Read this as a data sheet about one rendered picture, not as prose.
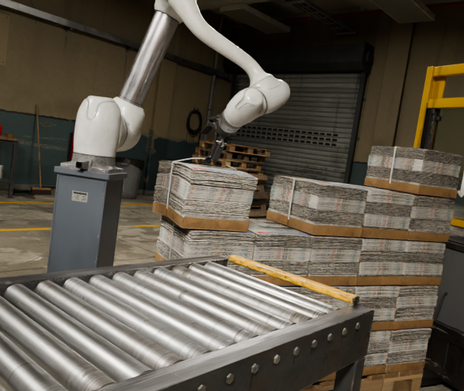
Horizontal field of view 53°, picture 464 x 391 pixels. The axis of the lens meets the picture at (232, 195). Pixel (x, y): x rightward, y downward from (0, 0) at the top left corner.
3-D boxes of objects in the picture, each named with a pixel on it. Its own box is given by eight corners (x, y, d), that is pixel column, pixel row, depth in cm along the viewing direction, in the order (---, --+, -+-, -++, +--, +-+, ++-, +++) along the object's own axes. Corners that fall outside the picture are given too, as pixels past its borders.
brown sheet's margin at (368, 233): (314, 221, 248) (315, 213, 248) (355, 224, 261) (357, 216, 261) (362, 237, 215) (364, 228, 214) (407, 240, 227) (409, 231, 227)
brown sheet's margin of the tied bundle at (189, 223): (167, 217, 186) (168, 206, 185) (230, 221, 199) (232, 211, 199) (181, 228, 172) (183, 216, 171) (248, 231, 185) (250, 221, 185)
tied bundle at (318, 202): (264, 219, 234) (271, 174, 231) (311, 222, 248) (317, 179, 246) (311, 236, 201) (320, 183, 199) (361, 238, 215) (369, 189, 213)
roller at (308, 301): (202, 279, 143) (212, 268, 145) (338, 334, 112) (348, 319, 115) (197, 268, 140) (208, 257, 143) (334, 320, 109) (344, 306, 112)
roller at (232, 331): (105, 275, 116) (109, 292, 117) (250, 345, 85) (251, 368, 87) (122, 267, 119) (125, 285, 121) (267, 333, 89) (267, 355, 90)
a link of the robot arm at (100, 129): (64, 150, 167) (70, 89, 165) (85, 152, 185) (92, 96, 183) (106, 157, 165) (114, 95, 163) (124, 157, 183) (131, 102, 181)
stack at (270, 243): (136, 386, 216) (159, 211, 208) (332, 365, 270) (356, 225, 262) (163, 437, 181) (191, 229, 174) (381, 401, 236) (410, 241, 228)
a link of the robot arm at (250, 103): (232, 133, 171) (256, 122, 178) (253, 112, 158) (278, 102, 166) (216, 108, 171) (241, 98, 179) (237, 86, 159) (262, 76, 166)
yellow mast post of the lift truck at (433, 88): (379, 332, 310) (427, 67, 294) (389, 331, 314) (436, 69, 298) (389, 337, 301) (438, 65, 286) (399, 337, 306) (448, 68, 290)
